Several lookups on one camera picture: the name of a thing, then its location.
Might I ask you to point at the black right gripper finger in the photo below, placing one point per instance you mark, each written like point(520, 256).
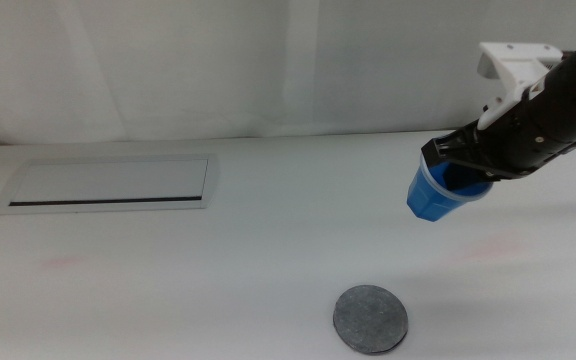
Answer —
point(443, 149)
point(460, 176)

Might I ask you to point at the blue plastic cup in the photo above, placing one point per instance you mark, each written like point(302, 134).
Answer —
point(428, 200)

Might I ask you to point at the round grey cup mat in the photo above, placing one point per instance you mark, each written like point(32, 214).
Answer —
point(370, 320)

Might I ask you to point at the white curtain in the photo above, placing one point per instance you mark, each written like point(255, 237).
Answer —
point(193, 65)

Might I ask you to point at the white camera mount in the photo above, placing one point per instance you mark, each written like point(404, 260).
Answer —
point(513, 65)

